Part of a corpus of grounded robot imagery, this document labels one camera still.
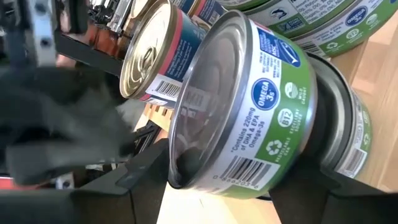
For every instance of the black metal table frame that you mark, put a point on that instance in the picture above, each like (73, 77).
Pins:
(90, 56)

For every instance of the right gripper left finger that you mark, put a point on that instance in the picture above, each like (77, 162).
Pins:
(93, 202)

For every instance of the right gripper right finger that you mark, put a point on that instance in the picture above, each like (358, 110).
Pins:
(326, 202)

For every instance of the silver-top green white can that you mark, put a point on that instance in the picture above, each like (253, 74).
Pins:
(342, 124)
(298, 17)
(239, 3)
(248, 118)
(351, 31)

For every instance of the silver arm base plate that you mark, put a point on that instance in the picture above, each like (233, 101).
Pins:
(42, 34)

